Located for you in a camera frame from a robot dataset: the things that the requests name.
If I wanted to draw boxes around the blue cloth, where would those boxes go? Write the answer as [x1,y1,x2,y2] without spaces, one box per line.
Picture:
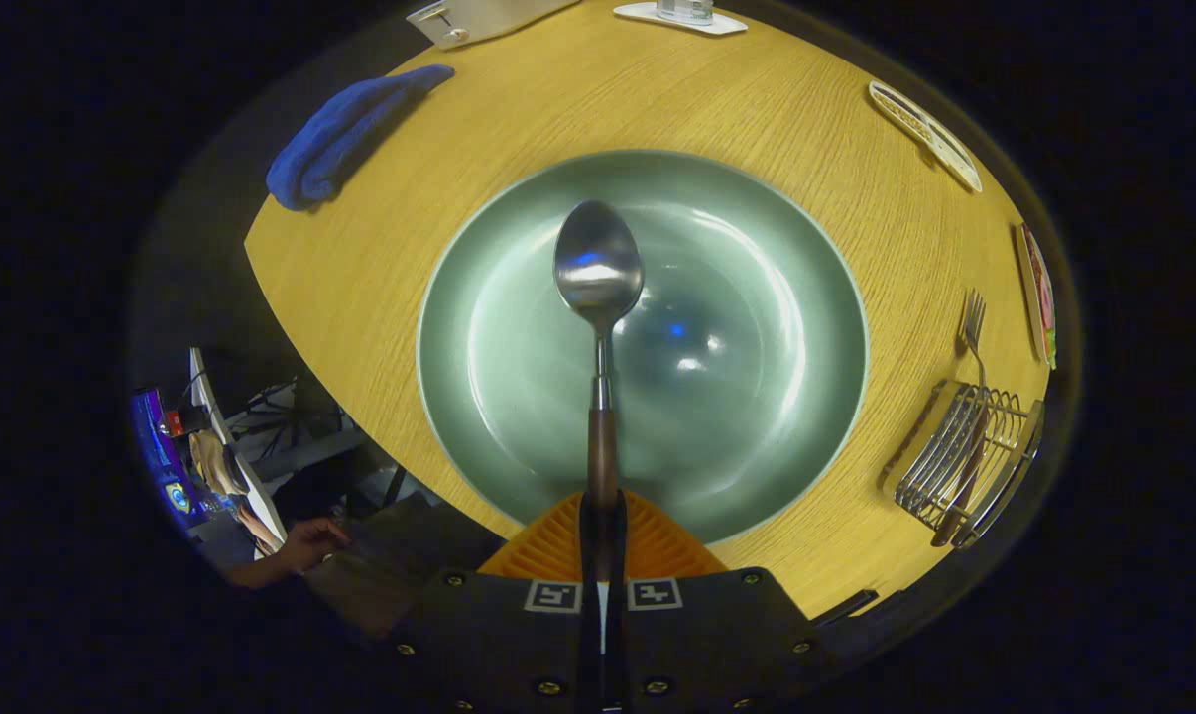
[266,64,456,212]

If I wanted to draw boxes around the white coaster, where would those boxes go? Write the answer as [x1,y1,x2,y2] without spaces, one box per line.
[614,2,749,37]

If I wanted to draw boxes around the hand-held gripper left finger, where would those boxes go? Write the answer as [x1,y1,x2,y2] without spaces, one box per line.
[375,489,604,714]

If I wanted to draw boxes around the spoon with brown handle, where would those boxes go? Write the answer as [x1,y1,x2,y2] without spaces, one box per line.
[553,198,647,596]

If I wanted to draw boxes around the white toaster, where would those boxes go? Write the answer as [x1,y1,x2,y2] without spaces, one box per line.
[407,0,581,50]

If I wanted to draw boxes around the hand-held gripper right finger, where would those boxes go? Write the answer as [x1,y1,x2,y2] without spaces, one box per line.
[603,489,829,714]

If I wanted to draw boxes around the pale green plate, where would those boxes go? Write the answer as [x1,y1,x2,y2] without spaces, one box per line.
[416,149,870,545]

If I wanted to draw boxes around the person's grey trousers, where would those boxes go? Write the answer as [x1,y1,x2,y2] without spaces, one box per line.
[300,493,505,641]

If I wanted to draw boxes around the white divided dish with beans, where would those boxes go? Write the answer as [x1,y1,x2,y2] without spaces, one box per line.
[867,80,985,194]

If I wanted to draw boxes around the plate of meat and vegetables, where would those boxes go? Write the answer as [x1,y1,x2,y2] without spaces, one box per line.
[1014,222,1058,371]

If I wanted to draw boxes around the computer monitor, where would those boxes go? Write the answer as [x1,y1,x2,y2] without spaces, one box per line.
[129,387,204,534]

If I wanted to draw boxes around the fork with brown handle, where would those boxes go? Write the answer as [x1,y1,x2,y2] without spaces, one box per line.
[931,289,993,548]

